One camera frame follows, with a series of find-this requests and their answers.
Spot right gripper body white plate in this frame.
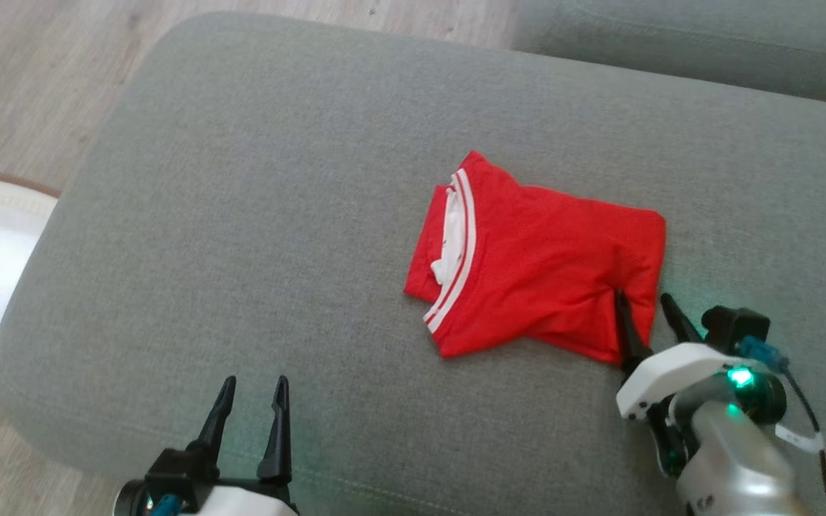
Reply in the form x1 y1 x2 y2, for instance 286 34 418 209
615 342 788 478

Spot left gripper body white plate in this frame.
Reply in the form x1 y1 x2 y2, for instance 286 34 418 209
184 479 300 516

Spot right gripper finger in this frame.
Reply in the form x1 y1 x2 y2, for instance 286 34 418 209
614 289 655 374
660 292 705 345

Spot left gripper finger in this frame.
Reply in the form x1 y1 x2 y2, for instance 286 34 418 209
194 376 237 460
256 376 293 482

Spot red white sports jersey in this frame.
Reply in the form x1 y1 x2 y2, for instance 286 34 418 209
404 149 668 367

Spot large grey sofa seat cushion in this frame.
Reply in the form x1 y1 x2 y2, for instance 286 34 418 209
0 11 826 516

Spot small grey sofa cushion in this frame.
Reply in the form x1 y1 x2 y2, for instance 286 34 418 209
510 0 826 110

